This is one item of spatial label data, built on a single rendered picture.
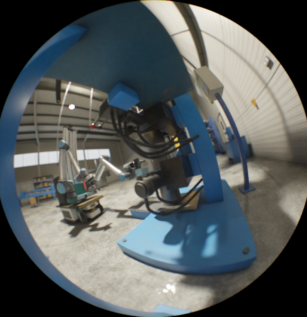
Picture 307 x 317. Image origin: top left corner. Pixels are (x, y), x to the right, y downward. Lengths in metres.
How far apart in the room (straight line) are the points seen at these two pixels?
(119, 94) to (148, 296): 0.96
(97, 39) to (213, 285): 1.03
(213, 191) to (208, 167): 0.21
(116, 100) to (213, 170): 0.81
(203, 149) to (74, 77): 0.92
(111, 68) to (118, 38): 0.14
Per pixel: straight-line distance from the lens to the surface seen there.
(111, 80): 0.51
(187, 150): 1.19
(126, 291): 0.68
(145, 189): 0.49
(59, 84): 0.59
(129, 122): 0.62
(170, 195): 0.96
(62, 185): 1.45
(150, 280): 0.66
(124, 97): 0.48
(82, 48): 0.45
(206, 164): 0.80
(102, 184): 8.78
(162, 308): 0.59
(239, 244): 0.57
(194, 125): 0.83
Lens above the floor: 0.59
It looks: 5 degrees up
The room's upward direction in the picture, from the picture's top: 16 degrees counter-clockwise
